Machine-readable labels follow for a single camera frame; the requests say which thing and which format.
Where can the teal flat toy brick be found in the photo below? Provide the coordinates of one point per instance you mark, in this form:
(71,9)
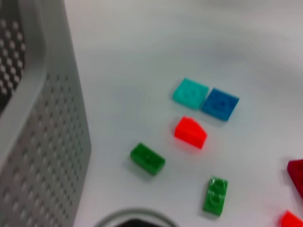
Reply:
(190,93)

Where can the blue flat toy brick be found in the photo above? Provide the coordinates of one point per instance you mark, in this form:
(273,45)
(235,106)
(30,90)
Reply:
(220,104)

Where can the grey-green perforated storage basket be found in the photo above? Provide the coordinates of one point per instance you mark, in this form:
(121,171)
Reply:
(47,142)

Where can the glass teacup with black sleeve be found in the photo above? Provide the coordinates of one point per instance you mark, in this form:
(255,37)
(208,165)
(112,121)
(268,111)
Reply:
(137,212)

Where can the green toy brick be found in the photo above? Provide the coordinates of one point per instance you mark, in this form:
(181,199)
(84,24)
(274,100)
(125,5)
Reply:
(148,158)
(215,196)

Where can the dark red long toy brick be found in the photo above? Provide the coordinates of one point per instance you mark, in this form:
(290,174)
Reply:
(297,175)

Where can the small red toy brick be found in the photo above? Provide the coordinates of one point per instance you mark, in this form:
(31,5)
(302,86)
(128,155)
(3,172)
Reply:
(292,220)

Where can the red-orange wedge toy brick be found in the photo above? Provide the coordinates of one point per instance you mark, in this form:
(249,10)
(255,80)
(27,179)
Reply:
(190,132)

